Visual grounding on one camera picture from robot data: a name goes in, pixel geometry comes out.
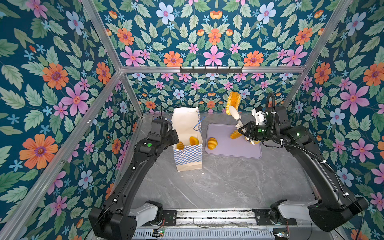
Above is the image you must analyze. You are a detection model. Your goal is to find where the long narrow striped bread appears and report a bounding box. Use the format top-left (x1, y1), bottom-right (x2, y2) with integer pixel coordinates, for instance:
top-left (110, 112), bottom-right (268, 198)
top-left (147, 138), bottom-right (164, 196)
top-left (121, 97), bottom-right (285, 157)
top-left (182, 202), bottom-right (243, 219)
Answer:
top-left (177, 142), bottom-right (185, 151)

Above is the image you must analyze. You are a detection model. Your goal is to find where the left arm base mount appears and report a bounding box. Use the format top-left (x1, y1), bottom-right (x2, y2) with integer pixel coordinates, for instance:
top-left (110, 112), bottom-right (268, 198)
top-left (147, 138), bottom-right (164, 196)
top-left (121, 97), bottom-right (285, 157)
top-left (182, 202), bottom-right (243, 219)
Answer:
top-left (129, 201), bottom-right (177, 227)

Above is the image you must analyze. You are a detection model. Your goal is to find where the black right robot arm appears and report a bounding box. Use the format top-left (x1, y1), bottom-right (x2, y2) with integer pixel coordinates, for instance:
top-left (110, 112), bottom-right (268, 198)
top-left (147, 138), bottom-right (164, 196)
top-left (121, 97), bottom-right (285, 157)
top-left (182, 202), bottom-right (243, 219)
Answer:
top-left (227, 93), bottom-right (368, 232)

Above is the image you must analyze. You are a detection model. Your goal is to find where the small round striped bun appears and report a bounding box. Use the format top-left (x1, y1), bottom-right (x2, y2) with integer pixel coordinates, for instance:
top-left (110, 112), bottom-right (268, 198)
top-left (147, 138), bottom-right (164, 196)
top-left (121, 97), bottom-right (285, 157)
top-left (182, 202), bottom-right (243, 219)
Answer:
top-left (207, 138), bottom-right (218, 150)

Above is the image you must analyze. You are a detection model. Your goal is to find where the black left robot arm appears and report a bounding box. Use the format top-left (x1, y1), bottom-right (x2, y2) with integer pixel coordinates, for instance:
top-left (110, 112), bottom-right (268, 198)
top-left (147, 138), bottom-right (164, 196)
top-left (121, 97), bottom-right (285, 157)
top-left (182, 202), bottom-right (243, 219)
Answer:
top-left (89, 116), bottom-right (179, 240)

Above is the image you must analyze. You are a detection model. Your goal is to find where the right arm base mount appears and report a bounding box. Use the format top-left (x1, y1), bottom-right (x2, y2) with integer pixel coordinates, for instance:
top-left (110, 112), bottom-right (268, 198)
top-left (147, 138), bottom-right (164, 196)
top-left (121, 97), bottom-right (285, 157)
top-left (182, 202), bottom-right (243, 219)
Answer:
top-left (252, 199), bottom-right (297, 226)

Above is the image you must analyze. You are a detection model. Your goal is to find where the yellow orange mango bread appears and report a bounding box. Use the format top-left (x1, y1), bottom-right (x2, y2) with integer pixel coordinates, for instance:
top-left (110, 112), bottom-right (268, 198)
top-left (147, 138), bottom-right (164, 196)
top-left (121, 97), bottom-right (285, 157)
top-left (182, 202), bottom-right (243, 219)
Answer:
top-left (189, 136), bottom-right (200, 146)

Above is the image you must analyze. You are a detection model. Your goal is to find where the lavender plastic tray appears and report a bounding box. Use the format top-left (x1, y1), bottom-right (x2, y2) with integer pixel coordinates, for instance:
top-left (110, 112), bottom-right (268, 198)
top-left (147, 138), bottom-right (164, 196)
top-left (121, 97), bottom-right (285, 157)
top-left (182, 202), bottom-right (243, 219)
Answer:
top-left (205, 124), bottom-right (262, 159)

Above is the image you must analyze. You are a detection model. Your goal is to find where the white perforated cable duct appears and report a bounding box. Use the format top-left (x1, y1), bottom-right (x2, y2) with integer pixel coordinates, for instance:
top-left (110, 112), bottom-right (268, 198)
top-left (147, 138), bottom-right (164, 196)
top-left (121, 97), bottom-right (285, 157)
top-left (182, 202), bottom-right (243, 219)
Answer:
top-left (133, 229), bottom-right (275, 240)

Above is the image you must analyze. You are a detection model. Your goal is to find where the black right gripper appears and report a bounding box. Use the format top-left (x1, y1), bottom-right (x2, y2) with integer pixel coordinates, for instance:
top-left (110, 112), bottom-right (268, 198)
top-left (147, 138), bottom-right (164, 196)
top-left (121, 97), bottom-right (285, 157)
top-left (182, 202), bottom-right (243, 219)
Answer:
top-left (237, 121), bottom-right (278, 142)

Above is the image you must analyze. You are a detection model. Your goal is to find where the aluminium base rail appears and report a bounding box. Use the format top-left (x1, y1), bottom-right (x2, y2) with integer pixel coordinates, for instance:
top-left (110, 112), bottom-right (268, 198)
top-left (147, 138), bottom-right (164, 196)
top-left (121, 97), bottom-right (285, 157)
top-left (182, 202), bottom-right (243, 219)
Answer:
top-left (126, 206), bottom-right (314, 226)

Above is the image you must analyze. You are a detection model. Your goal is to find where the checkered paper bread bag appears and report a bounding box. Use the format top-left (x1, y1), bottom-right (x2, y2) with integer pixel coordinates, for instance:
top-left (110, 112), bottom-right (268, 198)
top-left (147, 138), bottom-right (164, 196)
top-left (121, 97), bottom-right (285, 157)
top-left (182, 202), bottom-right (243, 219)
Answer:
top-left (172, 108), bottom-right (203, 172)

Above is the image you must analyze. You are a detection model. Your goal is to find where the black hook rail bracket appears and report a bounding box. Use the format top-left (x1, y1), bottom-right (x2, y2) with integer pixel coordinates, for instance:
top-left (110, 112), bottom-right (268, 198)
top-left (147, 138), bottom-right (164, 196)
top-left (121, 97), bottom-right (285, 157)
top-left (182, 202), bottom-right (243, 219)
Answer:
top-left (179, 66), bottom-right (243, 75)

